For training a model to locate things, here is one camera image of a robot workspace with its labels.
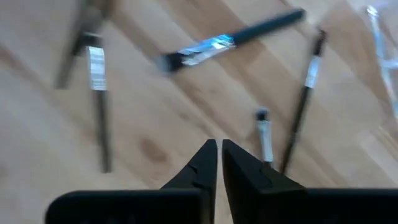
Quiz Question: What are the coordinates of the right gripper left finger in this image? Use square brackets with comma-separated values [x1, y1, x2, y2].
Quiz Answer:
[45, 139, 218, 224]

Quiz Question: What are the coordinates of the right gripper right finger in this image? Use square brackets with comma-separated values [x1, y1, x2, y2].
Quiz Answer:
[222, 139, 398, 224]

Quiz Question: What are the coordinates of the thin black makeup brush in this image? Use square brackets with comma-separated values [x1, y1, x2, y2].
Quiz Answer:
[88, 32, 113, 174]
[254, 107, 275, 167]

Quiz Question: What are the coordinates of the black spoolie brow brush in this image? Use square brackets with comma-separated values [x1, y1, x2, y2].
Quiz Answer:
[279, 28, 328, 175]

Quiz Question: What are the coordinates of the foundation brush silver ferrule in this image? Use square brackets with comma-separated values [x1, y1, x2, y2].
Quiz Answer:
[155, 8, 307, 76]

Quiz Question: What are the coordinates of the clear acrylic organizer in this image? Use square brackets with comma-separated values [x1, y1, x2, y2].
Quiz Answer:
[365, 0, 398, 125]

